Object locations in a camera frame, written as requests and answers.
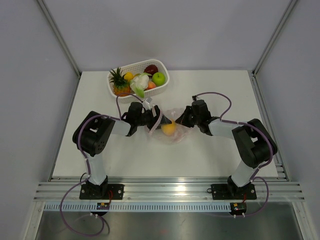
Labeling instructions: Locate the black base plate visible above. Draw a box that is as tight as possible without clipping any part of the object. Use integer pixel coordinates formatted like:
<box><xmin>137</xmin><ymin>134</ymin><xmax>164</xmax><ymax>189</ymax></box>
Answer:
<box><xmin>79</xmin><ymin>183</ymin><xmax>125</xmax><ymax>200</ymax></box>
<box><xmin>209</xmin><ymin>183</ymin><xmax>257</xmax><ymax>201</ymax></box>

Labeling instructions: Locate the white slotted cable duct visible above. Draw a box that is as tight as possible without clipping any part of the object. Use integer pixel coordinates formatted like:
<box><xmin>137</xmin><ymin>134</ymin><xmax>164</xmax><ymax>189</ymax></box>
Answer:
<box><xmin>44</xmin><ymin>202</ymin><xmax>231</xmax><ymax>213</ymax></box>

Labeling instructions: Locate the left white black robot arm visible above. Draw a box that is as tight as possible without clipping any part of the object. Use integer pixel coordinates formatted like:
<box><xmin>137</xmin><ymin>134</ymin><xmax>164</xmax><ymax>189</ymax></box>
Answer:
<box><xmin>72</xmin><ymin>102</ymin><xmax>173</xmax><ymax>200</ymax></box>

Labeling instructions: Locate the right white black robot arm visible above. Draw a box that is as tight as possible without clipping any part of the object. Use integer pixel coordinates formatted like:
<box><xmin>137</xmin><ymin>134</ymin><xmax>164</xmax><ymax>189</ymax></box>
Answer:
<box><xmin>175</xmin><ymin>99</ymin><xmax>278</xmax><ymax>200</ymax></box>

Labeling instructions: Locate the fake round orange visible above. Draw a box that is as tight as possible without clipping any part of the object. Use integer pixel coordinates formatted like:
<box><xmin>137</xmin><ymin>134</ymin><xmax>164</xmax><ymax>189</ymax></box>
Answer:
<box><xmin>161</xmin><ymin>121</ymin><xmax>177</xmax><ymax>137</ymax></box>

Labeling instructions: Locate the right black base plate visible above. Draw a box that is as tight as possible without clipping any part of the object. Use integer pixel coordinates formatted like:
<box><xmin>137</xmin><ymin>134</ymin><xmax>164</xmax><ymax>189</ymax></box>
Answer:
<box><xmin>209</xmin><ymin>183</ymin><xmax>257</xmax><ymax>201</ymax></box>

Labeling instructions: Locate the aluminium mounting rail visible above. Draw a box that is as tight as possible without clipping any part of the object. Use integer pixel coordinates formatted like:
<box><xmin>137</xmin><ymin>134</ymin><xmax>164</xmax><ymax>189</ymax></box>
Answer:
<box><xmin>33</xmin><ymin>177</ymin><xmax>305</xmax><ymax>202</ymax></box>

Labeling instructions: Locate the white perforated plastic basket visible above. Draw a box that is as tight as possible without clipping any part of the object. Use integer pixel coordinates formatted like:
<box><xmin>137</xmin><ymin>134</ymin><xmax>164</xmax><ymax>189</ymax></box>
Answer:
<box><xmin>106</xmin><ymin>59</ymin><xmax>170</xmax><ymax>104</ymax></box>

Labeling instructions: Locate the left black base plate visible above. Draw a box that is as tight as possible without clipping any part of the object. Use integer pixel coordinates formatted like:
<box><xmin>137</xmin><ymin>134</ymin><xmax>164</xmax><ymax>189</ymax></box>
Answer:
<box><xmin>79</xmin><ymin>183</ymin><xmax>125</xmax><ymax>200</ymax></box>

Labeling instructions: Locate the left aluminium frame post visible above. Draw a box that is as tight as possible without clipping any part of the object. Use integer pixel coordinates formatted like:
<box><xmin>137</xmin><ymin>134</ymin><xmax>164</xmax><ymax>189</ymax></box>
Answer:
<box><xmin>35</xmin><ymin>0</ymin><xmax>82</xmax><ymax>79</ymax></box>

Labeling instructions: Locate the clear zip top bag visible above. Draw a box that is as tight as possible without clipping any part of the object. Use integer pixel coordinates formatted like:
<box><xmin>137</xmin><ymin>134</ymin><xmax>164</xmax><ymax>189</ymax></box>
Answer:
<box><xmin>145</xmin><ymin>108</ymin><xmax>193</xmax><ymax>145</ymax></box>

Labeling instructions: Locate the fake green apple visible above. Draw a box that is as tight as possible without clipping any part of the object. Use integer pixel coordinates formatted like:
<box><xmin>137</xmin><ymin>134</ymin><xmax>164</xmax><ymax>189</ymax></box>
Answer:
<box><xmin>152</xmin><ymin>72</ymin><xmax>166</xmax><ymax>87</ymax></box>

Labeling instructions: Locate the right aluminium frame post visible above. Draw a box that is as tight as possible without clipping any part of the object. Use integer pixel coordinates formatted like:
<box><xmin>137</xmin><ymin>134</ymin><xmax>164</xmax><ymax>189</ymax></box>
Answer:
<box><xmin>251</xmin><ymin>0</ymin><xmax>300</xmax><ymax>78</ymax></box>

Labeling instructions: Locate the fake yellow lemon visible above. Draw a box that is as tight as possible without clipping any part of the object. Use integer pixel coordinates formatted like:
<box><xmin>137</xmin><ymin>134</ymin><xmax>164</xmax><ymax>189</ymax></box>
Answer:
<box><xmin>124</xmin><ymin>72</ymin><xmax>134</xmax><ymax>82</ymax></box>

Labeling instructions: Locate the fake orange pineapple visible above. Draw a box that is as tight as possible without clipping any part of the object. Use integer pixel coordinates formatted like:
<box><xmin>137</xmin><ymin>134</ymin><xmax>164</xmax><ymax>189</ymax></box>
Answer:
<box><xmin>108</xmin><ymin>67</ymin><xmax>131</xmax><ymax>97</ymax></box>

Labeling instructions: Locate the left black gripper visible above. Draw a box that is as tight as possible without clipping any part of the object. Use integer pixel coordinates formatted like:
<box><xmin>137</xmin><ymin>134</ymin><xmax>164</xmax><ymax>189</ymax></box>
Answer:
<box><xmin>135</xmin><ymin>105</ymin><xmax>171</xmax><ymax>131</ymax></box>

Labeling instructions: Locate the aluminium frame post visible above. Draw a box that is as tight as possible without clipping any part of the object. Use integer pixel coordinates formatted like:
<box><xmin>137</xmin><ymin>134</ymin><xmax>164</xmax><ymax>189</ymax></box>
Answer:
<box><xmin>35</xmin><ymin>0</ymin><xmax>82</xmax><ymax>79</ymax></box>
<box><xmin>251</xmin><ymin>0</ymin><xmax>300</xmax><ymax>78</ymax></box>

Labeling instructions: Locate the fake pink peach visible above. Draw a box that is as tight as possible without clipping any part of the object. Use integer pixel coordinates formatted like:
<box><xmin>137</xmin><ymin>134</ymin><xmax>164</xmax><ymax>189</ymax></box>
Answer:
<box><xmin>147</xmin><ymin>81</ymin><xmax>157</xmax><ymax>90</ymax></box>

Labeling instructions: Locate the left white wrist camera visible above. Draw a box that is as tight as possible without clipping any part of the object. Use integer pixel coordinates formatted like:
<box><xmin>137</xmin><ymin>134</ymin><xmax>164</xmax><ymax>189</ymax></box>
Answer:
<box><xmin>142</xmin><ymin>97</ymin><xmax>154</xmax><ymax>111</ymax></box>

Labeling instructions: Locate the fake purple fruit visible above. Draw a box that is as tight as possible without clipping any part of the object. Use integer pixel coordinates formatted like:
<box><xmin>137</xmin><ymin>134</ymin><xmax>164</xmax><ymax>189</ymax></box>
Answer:
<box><xmin>143</xmin><ymin>64</ymin><xmax>159</xmax><ymax>76</ymax></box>

